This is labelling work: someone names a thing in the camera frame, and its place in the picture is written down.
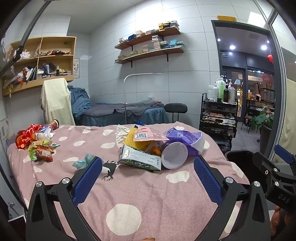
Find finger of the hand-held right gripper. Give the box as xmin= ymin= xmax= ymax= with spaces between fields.
xmin=274 ymin=144 xmax=296 ymax=173
xmin=252 ymin=152 xmax=281 ymax=183

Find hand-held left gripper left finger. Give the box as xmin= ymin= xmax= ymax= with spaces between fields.
xmin=25 ymin=156 xmax=103 ymax=241

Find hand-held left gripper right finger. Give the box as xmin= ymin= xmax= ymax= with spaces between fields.
xmin=194 ymin=155 xmax=272 ymax=241

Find dark brown trash bin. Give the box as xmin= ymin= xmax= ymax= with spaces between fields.
xmin=225 ymin=150 xmax=266 ymax=186

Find round paper cup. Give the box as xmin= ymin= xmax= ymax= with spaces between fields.
xmin=161 ymin=140 xmax=188 ymax=169

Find purple plastic bag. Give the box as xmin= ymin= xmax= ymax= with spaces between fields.
xmin=165 ymin=127 xmax=205 ymax=156

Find white plastic bag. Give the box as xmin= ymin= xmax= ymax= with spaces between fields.
xmin=115 ymin=124 xmax=132 ymax=149

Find pink snack packet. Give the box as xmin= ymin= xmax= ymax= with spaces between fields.
xmin=133 ymin=125 xmax=170 ymax=142

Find person's right hand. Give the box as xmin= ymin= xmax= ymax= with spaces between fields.
xmin=269 ymin=206 xmax=296 ymax=237

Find teal crumpled tissue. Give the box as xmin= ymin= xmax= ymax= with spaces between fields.
xmin=72 ymin=154 xmax=95 ymax=171

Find dark plant pot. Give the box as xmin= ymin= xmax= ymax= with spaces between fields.
xmin=259 ymin=125 xmax=273 ymax=151

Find green potted plant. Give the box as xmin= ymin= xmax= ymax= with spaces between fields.
xmin=251 ymin=107 xmax=274 ymax=130

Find red-brown snack packet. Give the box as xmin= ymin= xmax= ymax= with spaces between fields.
xmin=35 ymin=148 xmax=55 ymax=162

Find black metal cart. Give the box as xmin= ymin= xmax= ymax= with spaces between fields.
xmin=199 ymin=93 xmax=238 ymax=153

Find pink polka-dot blanket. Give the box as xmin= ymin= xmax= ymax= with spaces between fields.
xmin=7 ymin=122 xmax=251 ymax=241

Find green snack wrapper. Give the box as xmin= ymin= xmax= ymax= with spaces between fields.
xmin=28 ymin=141 xmax=60 ymax=162

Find plastic bottle with red cap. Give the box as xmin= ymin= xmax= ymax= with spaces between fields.
xmin=35 ymin=119 xmax=60 ymax=139

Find red snack bag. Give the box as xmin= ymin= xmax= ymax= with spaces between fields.
xmin=15 ymin=124 xmax=47 ymax=150

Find blue bedding pile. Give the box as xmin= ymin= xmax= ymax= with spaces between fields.
xmin=67 ymin=85 xmax=93 ymax=116

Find black round stool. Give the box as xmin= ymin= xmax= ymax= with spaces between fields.
xmin=165 ymin=103 xmax=188 ymax=122

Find green bottle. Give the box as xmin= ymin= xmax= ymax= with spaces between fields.
xmin=218 ymin=81 xmax=228 ymax=102

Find grey massage bed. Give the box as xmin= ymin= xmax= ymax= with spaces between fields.
xmin=74 ymin=100 xmax=169 ymax=127

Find cream towel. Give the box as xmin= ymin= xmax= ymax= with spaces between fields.
xmin=41 ymin=78 xmax=75 ymax=127

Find white squat bottle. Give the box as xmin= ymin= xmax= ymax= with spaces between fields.
xmin=207 ymin=85 xmax=219 ymax=101

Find white arched floor lamp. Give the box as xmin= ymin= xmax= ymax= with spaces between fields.
xmin=124 ymin=72 xmax=162 ymax=124

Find glass double door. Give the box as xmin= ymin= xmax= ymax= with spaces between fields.
xmin=221 ymin=66 xmax=246 ymax=121

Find black metal pole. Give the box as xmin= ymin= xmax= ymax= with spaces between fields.
xmin=0 ymin=0 xmax=55 ymax=77

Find stacks of colourful boxes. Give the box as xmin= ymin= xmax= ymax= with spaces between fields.
xmin=119 ymin=20 xmax=180 ymax=44

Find dark door frame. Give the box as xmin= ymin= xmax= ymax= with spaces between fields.
xmin=211 ymin=20 xmax=281 ymax=130

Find wooden wall cabinet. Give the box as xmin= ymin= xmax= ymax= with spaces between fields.
xmin=2 ymin=36 xmax=77 ymax=97

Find wooden wall shelf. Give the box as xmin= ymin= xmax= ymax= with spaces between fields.
xmin=114 ymin=28 xmax=182 ymax=50
xmin=114 ymin=45 xmax=185 ymax=67

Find wall shelves with boxes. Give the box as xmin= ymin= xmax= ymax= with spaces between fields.
xmin=115 ymin=35 xmax=185 ymax=63

